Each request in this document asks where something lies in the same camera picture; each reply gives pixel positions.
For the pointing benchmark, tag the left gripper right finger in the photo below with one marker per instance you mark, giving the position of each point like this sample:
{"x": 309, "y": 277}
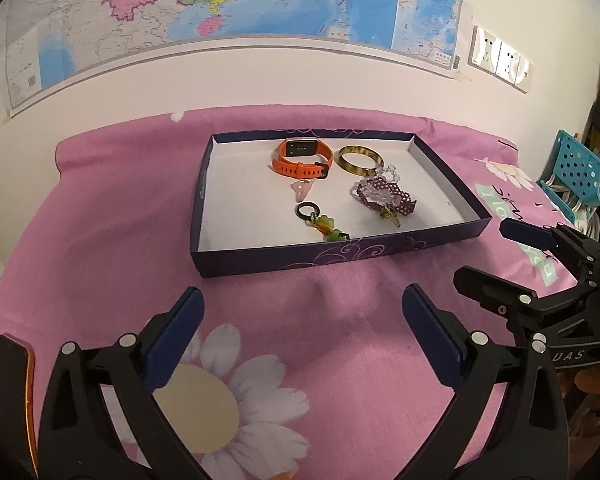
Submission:
{"x": 529, "y": 437}

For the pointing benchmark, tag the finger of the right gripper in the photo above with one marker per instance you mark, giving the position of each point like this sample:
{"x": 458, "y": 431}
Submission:
{"x": 492, "y": 293}
{"x": 528, "y": 234}

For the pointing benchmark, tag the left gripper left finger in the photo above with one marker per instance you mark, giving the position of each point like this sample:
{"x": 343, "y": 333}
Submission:
{"x": 77, "y": 439}

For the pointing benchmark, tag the black ring green charm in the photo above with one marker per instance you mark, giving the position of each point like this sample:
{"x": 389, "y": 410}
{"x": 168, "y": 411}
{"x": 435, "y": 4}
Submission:
{"x": 312, "y": 216}

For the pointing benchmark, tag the right hand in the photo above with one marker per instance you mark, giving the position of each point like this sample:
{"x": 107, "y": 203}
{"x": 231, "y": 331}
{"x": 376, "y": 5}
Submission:
{"x": 586, "y": 434}

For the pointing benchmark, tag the teal perforated plastic basket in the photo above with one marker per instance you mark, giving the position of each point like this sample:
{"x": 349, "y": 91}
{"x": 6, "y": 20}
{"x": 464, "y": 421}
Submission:
{"x": 571, "y": 178}

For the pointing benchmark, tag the tortoiseshell bangle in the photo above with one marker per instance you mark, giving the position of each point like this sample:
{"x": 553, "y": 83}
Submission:
{"x": 359, "y": 160}

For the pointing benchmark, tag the pink floral bed sheet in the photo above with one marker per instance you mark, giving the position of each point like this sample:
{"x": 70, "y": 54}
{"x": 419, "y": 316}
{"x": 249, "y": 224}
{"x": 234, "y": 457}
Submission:
{"x": 328, "y": 376}

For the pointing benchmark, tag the pink hair clip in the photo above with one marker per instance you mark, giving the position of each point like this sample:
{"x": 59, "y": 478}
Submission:
{"x": 301, "y": 189}

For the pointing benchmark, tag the orange smart watch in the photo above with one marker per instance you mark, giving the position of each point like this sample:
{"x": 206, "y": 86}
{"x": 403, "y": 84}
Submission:
{"x": 303, "y": 159}

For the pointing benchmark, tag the navy white shallow box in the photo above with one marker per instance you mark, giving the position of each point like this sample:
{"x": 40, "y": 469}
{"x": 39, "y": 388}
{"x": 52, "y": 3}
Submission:
{"x": 243, "y": 212}

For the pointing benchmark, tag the white wall socket panel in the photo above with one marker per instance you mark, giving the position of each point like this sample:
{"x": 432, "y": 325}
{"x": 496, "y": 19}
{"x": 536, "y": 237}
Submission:
{"x": 493, "y": 56}

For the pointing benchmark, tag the colourful wall map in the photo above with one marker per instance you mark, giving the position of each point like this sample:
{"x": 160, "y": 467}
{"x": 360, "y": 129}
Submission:
{"x": 49, "y": 42}

